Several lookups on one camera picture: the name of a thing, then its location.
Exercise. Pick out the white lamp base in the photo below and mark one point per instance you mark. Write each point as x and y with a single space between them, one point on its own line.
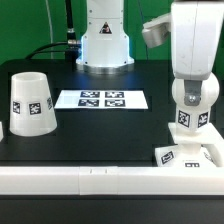
188 151

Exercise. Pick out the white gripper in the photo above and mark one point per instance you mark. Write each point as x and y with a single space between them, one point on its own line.
194 39

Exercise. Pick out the white lamp bulb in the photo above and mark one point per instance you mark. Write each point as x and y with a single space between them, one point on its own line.
193 120

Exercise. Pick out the white right rail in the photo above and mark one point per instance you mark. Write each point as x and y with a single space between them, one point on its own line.
216 149

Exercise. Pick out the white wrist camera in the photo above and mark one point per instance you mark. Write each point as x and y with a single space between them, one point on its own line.
156 31

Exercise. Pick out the white lamp shade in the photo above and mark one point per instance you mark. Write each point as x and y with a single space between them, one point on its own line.
31 107

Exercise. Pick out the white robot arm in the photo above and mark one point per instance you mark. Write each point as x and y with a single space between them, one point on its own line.
105 45

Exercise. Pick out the white left rail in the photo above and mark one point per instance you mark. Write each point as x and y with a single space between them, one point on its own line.
1 132

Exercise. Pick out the white marker sheet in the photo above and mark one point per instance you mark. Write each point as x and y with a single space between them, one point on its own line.
101 99

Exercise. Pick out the white rail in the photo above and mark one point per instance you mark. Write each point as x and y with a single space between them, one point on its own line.
110 181
1 132
216 149

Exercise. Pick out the white front rail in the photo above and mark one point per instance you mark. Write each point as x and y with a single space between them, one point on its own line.
110 181

